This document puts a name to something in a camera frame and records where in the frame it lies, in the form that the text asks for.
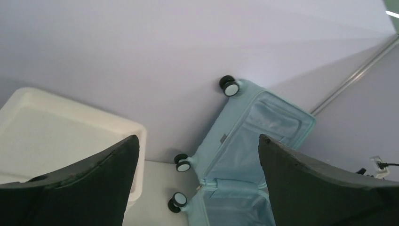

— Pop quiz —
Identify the light blue ribbed suitcase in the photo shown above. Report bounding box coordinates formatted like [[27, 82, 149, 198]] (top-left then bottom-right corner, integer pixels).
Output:
[[168, 75, 316, 226]]

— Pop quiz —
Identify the white drawer box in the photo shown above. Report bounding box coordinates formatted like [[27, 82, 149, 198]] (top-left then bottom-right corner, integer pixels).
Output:
[[0, 87, 147, 207]]

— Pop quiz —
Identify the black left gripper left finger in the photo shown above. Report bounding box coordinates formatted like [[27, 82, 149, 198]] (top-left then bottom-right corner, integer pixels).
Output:
[[0, 135, 140, 226]]

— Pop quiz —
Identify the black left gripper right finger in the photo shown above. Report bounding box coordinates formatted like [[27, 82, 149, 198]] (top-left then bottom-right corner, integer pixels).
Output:
[[258, 134, 399, 226]]

